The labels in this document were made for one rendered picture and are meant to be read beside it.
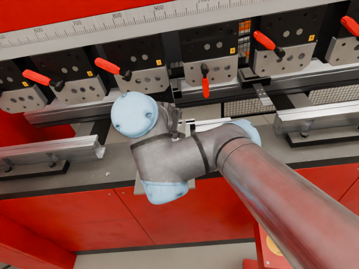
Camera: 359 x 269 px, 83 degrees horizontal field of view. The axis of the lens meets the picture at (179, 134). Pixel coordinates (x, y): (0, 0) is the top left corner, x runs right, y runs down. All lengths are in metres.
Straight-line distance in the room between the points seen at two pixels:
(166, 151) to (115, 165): 0.56
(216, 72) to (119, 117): 0.36
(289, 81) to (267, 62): 0.44
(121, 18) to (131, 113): 0.30
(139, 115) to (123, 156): 0.59
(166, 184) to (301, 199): 0.19
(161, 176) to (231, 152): 0.12
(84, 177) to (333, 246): 0.84
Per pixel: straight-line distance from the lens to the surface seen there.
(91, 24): 0.59
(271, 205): 0.24
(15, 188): 1.09
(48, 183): 1.00
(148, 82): 0.62
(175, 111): 0.54
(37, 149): 1.03
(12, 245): 1.40
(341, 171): 0.99
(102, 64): 0.58
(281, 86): 1.07
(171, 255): 1.58
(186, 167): 0.34
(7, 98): 0.83
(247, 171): 0.27
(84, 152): 0.93
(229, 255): 1.56
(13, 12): 0.66
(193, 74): 0.61
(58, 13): 0.61
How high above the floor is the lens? 1.51
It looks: 45 degrees down
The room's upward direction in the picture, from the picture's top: 12 degrees counter-clockwise
